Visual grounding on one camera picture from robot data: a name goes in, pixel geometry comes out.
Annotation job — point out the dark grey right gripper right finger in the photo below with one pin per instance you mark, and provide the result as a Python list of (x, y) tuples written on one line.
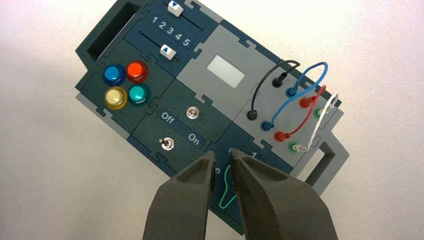
[(278, 205)]

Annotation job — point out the blue grey control box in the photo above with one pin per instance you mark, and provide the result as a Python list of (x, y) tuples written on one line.
[(212, 49)]

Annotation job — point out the blue push button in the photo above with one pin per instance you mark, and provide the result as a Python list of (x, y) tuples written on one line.
[(114, 75)]

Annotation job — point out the white slider knob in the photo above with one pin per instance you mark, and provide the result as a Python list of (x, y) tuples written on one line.
[(167, 52), (175, 8)]

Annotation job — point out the yellow push button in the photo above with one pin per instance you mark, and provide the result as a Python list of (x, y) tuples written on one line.
[(115, 98)]

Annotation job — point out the metal toggle switch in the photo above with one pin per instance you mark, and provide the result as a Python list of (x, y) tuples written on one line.
[(192, 112), (166, 144)]

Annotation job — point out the red push button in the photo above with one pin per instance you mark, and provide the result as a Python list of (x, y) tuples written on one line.
[(137, 71)]

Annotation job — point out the teal push button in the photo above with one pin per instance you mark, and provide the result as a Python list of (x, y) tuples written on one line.
[(139, 94)]

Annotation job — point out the white rectangular display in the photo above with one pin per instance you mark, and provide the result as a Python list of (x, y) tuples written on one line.
[(226, 71)]

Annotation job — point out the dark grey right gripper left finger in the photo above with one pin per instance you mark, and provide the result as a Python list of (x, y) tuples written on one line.
[(185, 198)]

